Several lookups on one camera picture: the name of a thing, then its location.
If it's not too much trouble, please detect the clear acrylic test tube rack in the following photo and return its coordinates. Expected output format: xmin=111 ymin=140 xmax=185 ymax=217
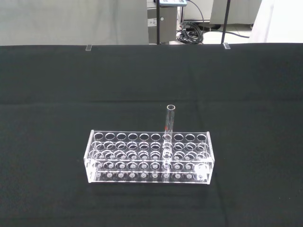
xmin=83 ymin=129 xmax=215 ymax=185

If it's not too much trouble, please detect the black bench cloth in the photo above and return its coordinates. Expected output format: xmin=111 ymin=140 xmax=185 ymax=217
xmin=0 ymin=43 xmax=303 ymax=227

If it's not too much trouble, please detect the grey metal cabinet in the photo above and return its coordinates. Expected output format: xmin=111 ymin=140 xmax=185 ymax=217
xmin=147 ymin=5 xmax=178 ymax=45

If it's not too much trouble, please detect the thin black pole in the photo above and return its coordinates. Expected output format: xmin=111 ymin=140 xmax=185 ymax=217
xmin=156 ymin=0 xmax=161 ymax=45

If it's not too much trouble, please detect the grey blue device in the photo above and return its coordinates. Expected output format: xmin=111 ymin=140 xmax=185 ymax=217
xmin=160 ymin=0 xmax=188 ymax=7

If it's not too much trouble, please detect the black tripod pole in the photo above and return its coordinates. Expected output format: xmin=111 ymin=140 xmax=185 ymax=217
xmin=221 ymin=0 xmax=231 ymax=45

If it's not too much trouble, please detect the pale board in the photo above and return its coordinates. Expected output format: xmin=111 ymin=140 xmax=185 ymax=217
xmin=0 ymin=0 xmax=150 ymax=46

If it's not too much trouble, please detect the white panel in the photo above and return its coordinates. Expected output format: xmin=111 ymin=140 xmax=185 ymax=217
xmin=248 ymin=0 xmax=303 ymax=44

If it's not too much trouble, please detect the coiled black cable bundle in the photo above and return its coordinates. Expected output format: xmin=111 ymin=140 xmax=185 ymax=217
xmin=176 ymin=20 xmax=205 ymax=44

